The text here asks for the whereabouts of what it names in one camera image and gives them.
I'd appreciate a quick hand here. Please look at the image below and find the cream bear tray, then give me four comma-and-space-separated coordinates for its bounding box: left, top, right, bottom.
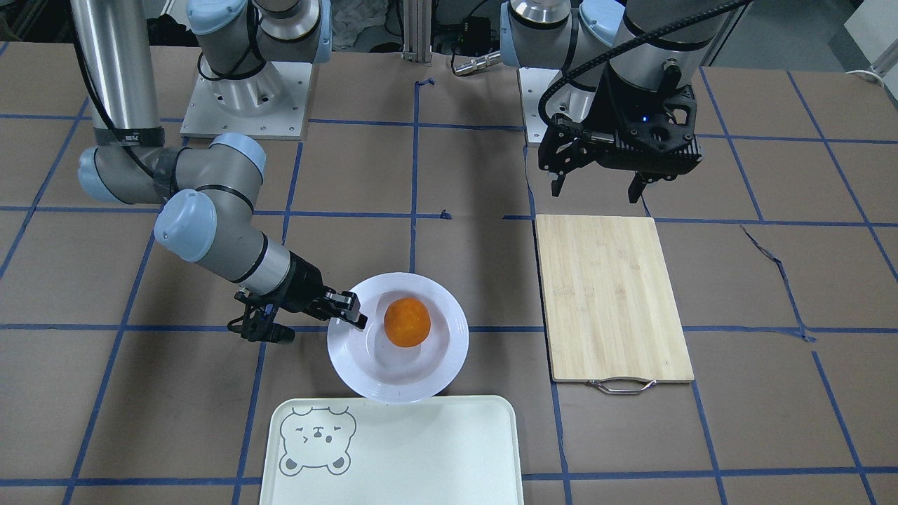
260, 394, 525, 504

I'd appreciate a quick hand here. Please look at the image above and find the aluminium frame post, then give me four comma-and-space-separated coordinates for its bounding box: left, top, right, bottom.
401, 0, 434, 66

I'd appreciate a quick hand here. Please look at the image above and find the wooden cutting board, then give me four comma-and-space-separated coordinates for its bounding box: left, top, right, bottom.
535, 214, 694, 394

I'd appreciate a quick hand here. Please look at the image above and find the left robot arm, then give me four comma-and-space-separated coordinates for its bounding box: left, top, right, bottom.
500, 1, 745, 203

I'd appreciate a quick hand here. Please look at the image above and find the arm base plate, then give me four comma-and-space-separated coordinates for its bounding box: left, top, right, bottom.
518, 67, 611, 147
180, 62, 316, 140

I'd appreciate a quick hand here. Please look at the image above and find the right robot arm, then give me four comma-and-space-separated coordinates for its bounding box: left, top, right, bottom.
68, 1, 368, 343

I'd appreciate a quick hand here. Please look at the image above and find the white round plate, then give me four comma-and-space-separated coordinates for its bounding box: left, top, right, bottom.
327, 272, 469, 405

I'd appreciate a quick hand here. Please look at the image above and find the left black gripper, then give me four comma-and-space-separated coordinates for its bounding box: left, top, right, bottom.
538, 63, 704, 204

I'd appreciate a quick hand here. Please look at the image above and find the orange fruit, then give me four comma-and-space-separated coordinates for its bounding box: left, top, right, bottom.
384, 297, 431, 348

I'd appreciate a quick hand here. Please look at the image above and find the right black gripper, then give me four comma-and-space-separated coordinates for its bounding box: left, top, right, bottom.
227, 252, 368, 344

